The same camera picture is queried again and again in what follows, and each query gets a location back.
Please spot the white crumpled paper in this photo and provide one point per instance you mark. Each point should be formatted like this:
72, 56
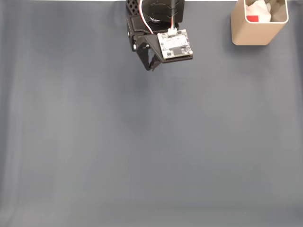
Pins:
260, 8

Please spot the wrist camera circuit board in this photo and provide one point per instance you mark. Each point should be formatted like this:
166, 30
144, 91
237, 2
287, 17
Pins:
175, 45

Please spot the beige rounded box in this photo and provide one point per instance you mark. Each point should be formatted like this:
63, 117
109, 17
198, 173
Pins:
255, 35

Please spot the dark grey table mat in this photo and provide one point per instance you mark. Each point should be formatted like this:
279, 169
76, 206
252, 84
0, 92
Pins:
118, 142

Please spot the red cube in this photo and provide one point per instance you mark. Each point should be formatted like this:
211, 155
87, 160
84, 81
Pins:
252, 18

